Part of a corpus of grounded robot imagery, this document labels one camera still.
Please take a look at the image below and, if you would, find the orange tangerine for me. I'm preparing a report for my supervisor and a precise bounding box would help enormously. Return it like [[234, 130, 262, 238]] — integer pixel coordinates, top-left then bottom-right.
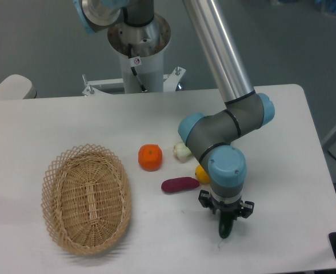
[[138, 144, 163, 171]]

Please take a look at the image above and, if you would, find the woven wicker basket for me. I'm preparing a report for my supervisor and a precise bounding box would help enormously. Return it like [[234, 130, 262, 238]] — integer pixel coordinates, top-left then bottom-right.
[[41, 144, 132, 255]]

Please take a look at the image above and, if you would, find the yellow mango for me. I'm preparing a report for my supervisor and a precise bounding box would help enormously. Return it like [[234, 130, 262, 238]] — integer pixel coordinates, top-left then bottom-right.
[[195, 165, 210, 184]]

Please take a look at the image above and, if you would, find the purple sweet potato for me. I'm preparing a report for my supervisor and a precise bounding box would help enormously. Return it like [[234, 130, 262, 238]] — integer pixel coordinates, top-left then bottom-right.
[[161, 177, 200, 194]]

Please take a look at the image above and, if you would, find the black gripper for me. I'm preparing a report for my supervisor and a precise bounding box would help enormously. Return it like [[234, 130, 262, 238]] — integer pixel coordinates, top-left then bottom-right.
[[198, 190, 254, 220]]

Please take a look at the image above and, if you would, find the white chair armrest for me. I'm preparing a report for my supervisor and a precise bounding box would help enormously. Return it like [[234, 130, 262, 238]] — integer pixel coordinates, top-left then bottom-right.
[[0, 74, 37, 101]]

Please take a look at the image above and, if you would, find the white metal base frame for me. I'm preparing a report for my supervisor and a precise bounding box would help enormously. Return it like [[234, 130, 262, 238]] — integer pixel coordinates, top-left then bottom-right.
[[82, 66, 186, 96]]

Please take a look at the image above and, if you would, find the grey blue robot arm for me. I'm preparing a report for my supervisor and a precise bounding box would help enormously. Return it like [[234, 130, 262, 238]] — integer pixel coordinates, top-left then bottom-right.
[[74, 1, 275, 219]]

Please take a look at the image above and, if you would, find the dark green cucumber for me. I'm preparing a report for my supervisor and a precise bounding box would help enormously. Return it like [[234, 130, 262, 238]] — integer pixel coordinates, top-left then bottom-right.
[[218, 212, 234, 239]]

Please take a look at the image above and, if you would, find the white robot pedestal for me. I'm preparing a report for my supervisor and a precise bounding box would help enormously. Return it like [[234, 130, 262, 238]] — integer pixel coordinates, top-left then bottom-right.
[[107, 14, 171, 94]]

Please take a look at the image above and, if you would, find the green bok choy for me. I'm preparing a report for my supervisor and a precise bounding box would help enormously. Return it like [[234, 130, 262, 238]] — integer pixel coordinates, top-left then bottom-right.
[[173, 142, 193, 163]]

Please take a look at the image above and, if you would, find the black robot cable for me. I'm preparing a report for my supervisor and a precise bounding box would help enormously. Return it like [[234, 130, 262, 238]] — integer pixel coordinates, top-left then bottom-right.
[[127, 43, 149, 94]]

